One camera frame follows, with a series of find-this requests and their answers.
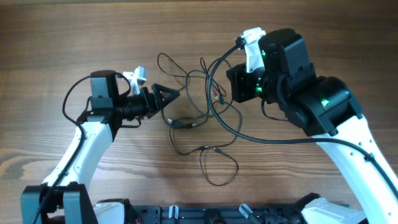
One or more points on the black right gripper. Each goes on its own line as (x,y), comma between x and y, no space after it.
(239,75)

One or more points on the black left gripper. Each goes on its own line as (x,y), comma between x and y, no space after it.
(159,101)

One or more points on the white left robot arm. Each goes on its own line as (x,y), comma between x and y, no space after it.
(63,197)

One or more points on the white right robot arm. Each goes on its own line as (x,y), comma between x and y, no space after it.
(278,70)

